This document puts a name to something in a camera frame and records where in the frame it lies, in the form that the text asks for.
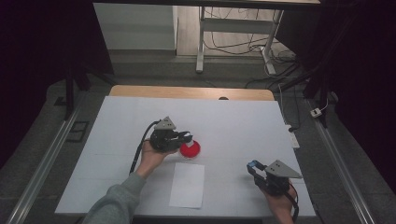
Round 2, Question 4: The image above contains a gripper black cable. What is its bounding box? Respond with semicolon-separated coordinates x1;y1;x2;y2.
286;182;301;223
129;119;162;175

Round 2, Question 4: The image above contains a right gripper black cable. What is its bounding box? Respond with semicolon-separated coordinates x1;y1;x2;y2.
286;182;301;223

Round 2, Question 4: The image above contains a white power strip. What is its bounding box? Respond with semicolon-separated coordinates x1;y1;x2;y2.
285;124;301;149

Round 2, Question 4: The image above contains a dark curtain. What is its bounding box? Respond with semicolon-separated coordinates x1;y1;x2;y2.
276;0;396;194
0;0;114;169

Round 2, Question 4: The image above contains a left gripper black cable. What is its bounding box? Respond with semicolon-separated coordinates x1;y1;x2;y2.
129;119;162;175

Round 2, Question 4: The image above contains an aluminium floor rail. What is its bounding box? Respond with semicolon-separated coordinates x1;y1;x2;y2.
6;102;83;224
304;98;377;224

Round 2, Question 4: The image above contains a person's right hand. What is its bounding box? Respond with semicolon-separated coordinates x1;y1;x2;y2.
261;183;297;223

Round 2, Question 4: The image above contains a desk with white legs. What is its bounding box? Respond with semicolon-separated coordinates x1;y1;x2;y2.
92;0;321;76

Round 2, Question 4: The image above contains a white paper sheet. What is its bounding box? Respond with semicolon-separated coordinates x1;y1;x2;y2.
168;161;206;209

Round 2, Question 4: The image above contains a white cabinet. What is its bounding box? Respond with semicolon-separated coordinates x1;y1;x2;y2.
92;3;178;50

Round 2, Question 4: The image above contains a round red ink pad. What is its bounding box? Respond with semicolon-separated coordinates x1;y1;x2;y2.
179;139;202;159

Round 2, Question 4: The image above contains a large white table cover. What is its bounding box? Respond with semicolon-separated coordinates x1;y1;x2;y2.
54;95;317;217

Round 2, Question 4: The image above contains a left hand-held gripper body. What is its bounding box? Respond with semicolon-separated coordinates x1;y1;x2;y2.
148;116;185;153

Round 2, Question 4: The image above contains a person's left hand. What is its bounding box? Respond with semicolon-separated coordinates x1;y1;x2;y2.
134;141;179;180

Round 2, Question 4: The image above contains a tangle of black floor cables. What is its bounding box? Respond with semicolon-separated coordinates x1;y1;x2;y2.
204;7;303;90

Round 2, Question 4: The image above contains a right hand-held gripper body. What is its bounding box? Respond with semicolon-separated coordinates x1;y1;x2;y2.
255;160;304;198

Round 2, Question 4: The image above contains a black metal stand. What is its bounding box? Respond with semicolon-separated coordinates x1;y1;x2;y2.
279;62;332;129
64;62;116;121

